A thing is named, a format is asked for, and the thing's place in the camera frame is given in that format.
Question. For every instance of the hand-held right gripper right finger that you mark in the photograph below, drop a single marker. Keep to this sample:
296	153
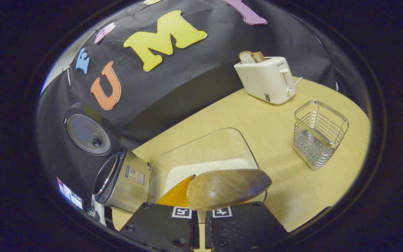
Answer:
247	227

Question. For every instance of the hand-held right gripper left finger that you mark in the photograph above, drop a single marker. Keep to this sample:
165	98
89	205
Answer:
159	227

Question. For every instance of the wooden spoon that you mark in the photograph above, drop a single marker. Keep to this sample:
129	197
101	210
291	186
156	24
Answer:
226	189

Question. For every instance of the silver black rice cooker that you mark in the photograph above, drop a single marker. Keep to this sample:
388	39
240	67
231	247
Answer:
128	189

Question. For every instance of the clear plastic rice container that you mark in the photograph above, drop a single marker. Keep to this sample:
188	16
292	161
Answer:
201	147

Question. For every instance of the computer monitor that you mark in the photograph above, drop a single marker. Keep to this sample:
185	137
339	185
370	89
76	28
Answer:
69	194

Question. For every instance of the white toaster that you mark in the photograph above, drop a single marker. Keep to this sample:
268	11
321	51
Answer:
264	80

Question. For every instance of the toast bread slice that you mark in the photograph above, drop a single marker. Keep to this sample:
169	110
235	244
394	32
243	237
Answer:
259	56
246	57

